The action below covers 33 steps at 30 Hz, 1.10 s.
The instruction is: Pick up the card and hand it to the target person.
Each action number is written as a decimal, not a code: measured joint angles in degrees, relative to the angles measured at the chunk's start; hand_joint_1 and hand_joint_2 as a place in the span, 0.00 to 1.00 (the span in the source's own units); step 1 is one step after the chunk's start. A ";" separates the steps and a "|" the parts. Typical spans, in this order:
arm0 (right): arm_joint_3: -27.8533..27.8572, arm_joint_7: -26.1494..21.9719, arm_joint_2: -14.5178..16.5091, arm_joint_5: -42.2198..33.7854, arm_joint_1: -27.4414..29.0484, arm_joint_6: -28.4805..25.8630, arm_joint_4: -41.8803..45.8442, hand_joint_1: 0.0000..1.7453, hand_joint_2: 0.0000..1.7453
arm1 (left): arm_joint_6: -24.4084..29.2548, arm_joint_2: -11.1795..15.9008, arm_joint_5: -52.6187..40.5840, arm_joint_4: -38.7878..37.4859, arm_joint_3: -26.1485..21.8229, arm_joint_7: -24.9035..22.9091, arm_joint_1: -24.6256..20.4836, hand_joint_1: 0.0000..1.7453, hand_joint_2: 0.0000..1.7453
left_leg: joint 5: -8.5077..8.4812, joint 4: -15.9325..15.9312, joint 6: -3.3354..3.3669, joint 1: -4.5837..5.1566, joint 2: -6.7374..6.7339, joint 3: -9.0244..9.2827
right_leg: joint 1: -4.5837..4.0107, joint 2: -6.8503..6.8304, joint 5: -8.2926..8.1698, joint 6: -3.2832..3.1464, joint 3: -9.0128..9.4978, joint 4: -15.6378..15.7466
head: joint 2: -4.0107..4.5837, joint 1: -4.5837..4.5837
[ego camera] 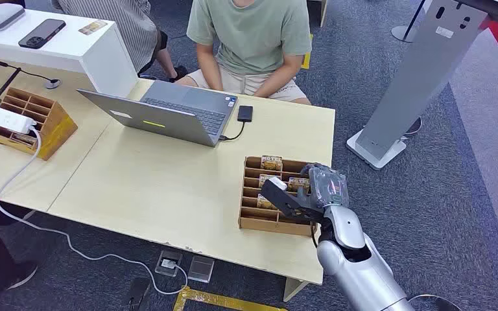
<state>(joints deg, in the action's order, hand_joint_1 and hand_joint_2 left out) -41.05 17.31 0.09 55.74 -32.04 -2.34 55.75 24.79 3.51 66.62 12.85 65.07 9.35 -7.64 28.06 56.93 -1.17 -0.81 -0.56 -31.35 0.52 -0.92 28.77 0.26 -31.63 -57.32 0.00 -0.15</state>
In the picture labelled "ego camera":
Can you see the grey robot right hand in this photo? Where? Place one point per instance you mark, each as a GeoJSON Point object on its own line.
{"type": "Point", "coordinates": [328, 186]}

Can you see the person's left forearm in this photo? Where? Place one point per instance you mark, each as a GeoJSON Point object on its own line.
{"type": "Point", "coordinates": [281, 77]}

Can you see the person's right forearm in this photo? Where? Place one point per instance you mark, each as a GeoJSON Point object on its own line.
{"type": "Point", "coordinates": [208, 64]}

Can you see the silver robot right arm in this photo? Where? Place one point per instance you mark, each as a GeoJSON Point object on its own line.
{"type": "Point", "coordinates": [360, 266]}

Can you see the wooden slotted card holder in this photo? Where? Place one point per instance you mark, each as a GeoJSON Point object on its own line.
{"type": "Point", "coordinates": [257, 219]}
{"type": "Point", "coordinates": [53, 129]}

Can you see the seated person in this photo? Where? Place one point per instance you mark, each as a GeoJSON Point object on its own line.
{"type": "Point", "coordinates": [249, 34]}

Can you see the black external drive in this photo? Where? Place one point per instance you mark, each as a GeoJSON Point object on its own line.
{"type": "Point", "coordinates": [245, 113]}

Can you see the yellow floor tape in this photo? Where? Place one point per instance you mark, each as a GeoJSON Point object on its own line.
{"type": "Point", "coordinates": [306, 60]}
{"type": "Point", "coordinates": [214, 299]}

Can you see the grey kiosk stand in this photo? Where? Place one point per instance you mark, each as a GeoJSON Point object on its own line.
{"type": "Point", "coordinates": [416, 73]}

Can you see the clear floor socket cover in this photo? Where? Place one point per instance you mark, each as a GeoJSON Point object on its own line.
{"type": "Point", "coordinates": [201, 269]}

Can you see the light wooden table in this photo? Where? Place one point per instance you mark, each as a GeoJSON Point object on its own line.
{"type": "Point", "coordinates": [0, 171]}
{"type": "Point", "coordinates": [154, 184]}

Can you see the floor socket box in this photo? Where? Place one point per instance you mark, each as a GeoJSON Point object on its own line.
{"type": "Point", "coordinates": [168, 262]}

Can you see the grey open laptop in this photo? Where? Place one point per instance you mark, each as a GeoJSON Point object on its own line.
{"type": "Point", "coordinates": [163, 118]}

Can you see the white raised counter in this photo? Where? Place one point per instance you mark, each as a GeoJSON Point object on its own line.
{"type": "Point", "coordinates": [85, 56]}

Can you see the key cards in holder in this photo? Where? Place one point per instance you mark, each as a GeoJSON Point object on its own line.
{"type": "Point", "coordinates": [24, 139]}

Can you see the black smartphone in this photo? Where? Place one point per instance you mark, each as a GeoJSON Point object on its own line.
{"type": "Point", "coordinates": [42, 33]}

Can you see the white power strip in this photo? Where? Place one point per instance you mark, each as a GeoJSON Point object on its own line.
{"type": "Point", "coordinates": [0, 116]}

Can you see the grey flat box device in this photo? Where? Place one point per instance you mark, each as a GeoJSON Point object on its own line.
{"type": "Point", "coordinates": [0, 16]}

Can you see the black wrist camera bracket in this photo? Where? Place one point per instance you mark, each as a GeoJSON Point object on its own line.
{"type": "Point", "coordinates": [281, 198]}

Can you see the stanchion post with base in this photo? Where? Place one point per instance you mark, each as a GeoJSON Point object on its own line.
{"type": "Point", "coordinates": [403, 33]}

